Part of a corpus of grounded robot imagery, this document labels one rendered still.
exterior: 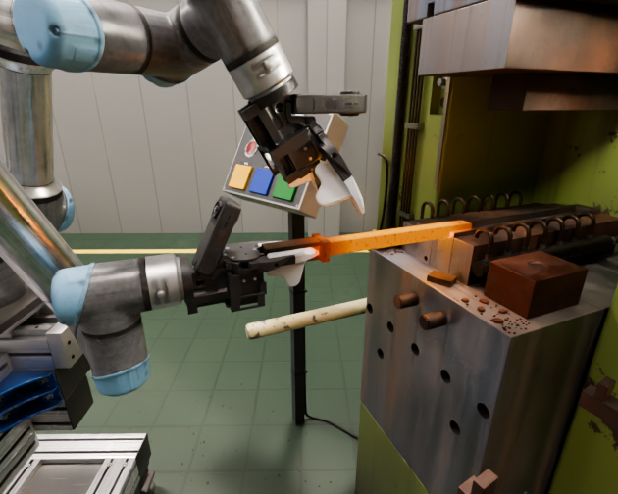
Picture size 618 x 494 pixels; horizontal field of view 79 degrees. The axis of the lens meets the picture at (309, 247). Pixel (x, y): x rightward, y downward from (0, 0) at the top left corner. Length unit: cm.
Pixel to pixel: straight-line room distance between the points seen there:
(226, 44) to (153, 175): 339
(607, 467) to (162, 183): 361
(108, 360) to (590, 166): 108
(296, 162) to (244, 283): 19
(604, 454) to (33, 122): 120
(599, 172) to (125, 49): 101
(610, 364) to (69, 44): 85
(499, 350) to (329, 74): 299
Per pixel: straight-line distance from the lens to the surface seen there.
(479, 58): 70
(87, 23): 48
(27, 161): 98
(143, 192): 394
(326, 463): 157
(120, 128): 391
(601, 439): 86
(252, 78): 51
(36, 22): 49
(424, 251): 81
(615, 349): 78
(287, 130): 54
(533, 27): 70
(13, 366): 106
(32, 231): 63
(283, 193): 103
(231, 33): 51
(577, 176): 116
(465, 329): 67
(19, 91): 93
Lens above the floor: 123
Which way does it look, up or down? 21 degrees down
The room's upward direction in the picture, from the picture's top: straight up
